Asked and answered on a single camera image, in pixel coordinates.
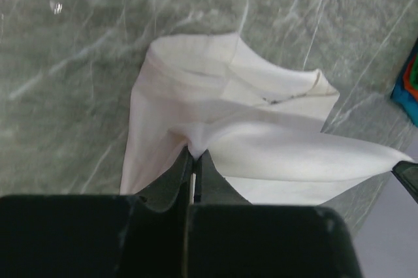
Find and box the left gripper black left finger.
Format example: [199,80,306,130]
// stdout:
[1,149,193,277]

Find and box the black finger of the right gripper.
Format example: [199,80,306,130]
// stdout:
[391,161,418,203]

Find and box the folded teal t-shirt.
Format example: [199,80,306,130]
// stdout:
[391,79,418,127]

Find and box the white printed t-shirt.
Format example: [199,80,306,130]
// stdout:
[120,33,409,205]

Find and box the folded orange t-shirt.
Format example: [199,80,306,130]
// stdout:
[402,59,417,100]

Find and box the folded green t-shirt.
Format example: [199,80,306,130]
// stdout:
[410,55,418,89]

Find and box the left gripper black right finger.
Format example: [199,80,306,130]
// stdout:
[187,153,362,277]

